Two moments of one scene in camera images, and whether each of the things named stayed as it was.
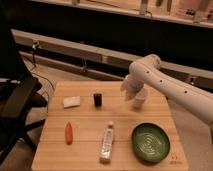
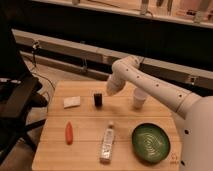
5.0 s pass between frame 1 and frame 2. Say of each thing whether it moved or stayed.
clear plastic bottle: stayed
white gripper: moved
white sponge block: stayed
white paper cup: stayed
